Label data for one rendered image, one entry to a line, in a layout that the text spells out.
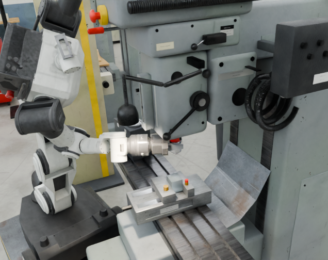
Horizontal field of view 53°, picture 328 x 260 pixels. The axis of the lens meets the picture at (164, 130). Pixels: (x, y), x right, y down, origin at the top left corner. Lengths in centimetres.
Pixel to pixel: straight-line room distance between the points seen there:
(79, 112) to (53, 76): 174
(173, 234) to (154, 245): 12
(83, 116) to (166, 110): 196
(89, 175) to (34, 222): 127
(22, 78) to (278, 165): 104
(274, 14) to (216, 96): 35
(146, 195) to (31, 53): 74
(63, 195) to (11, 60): 94
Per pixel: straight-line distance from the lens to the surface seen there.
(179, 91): 114
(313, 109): 137
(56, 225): 210
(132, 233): 152
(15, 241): 236
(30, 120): 126
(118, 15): 99
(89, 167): 328
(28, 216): 223
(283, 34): 102
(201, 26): 110
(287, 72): 102
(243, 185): 157
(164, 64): 109
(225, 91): 121
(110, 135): 133
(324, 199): 171
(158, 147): 129
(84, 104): 301
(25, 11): 1010
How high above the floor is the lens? 189
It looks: 26 degrees down
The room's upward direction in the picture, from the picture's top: 3 degrees counter-clockwise
